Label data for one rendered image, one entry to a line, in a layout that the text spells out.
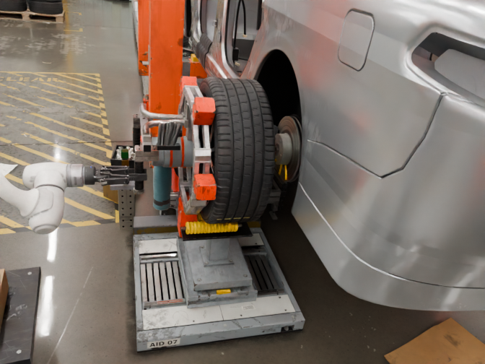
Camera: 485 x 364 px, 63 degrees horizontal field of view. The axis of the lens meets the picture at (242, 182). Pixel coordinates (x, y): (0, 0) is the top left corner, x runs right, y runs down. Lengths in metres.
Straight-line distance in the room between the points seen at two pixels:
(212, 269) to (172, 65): 1.07
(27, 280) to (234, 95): 1.21
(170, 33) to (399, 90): 1.33
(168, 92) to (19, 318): 1.24
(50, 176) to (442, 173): 1.29
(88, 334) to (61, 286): 0.37
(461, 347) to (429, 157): 1.63
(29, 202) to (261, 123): 0.88
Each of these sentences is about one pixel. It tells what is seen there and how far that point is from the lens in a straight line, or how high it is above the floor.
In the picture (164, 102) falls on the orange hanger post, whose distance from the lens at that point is 2.20.
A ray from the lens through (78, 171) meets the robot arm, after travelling 1.63.
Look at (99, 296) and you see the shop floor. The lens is 2.31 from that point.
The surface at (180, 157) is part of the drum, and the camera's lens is 1.75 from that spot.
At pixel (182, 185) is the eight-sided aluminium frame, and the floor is 0.62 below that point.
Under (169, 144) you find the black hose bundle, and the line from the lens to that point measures 1.56.
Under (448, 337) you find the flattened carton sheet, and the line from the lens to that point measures 2.54.
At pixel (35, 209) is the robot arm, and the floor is 0.81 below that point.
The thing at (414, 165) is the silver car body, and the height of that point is 1.25.
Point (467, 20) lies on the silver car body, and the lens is 1.00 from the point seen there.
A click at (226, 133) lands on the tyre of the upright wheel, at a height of 1.05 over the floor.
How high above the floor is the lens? 1.63
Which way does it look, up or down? 29 degrees down
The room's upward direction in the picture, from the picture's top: 8 degrees clockwise
